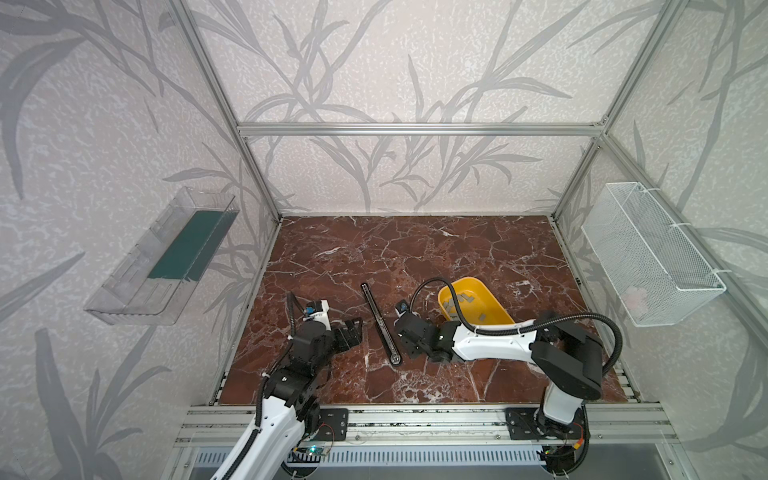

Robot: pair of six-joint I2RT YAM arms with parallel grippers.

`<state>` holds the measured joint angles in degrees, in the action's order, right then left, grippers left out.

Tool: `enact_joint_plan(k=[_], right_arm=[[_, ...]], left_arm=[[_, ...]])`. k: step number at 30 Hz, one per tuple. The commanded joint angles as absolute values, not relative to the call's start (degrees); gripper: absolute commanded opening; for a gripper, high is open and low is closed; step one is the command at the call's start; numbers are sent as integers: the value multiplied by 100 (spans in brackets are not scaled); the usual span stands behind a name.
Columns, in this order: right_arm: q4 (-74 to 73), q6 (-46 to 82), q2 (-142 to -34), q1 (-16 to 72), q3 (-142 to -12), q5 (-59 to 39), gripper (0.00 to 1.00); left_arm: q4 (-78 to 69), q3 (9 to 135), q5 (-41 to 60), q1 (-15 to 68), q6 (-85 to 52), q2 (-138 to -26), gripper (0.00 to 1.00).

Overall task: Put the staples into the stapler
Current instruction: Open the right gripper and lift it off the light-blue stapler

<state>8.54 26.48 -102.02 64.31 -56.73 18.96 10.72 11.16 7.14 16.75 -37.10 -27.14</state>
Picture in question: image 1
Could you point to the grey slotted cable duct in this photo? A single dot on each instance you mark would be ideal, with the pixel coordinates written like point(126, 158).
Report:
point(424, 455)

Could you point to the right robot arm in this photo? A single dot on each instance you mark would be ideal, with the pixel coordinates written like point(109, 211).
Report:
point(574, 351)

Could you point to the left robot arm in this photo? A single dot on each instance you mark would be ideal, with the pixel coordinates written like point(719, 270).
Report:
point(286, 409)

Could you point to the clear plastic wall shelf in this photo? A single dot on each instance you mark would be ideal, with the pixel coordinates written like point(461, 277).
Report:
point(152, 285)

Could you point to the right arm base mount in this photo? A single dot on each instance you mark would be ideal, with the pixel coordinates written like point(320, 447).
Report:
point(527, 423)

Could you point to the aluminium front rail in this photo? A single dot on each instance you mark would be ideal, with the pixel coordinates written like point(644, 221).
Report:
point(433, 424)

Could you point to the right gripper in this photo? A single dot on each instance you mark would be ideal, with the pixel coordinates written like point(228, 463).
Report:
point(405, 330)

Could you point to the pink object in basket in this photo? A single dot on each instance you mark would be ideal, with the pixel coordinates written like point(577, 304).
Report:
point(636, 301)

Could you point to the small green circuit board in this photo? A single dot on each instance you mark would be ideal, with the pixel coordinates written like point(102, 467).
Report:
point(312, 453)

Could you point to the yellow plastic tray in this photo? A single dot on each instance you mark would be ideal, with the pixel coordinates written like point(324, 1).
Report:
point(479, 306)

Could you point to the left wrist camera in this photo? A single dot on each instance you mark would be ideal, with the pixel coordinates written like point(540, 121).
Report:
point(317, 311)

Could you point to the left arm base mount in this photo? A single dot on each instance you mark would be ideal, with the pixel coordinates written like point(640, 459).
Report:
point(328, 424)

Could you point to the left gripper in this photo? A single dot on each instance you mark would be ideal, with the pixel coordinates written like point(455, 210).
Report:
point(344, 335)

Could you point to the white wire mesh basket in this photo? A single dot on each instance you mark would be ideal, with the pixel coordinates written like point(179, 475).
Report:
point(639, 244)

